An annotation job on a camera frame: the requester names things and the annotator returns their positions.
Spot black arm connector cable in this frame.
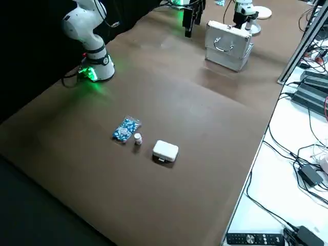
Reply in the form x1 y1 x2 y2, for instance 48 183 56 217
102 10 120 28

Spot black power brick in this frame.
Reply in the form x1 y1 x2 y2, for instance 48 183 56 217
283 225 325 246
298 163 324 187

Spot dark grey power supply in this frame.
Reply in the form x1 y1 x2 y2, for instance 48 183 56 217
300 70 328 89
292 83 328 116

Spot silver aluminium medical kit case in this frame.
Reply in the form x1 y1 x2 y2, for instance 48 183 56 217
204 20 254 72

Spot white round plate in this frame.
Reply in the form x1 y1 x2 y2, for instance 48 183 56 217
252 6 272 19

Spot gray rimmed round plate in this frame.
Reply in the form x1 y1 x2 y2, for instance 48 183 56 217
243 22 262 35

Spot white plastic box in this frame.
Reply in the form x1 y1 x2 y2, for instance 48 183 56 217
152 139 179 163

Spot aluminium frame post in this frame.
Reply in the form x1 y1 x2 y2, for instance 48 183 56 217
277 0 328 85

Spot black remote control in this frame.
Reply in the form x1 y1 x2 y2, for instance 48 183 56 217
227 232 285 246

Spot black base cable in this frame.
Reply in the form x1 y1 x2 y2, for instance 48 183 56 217
61 69 85 88

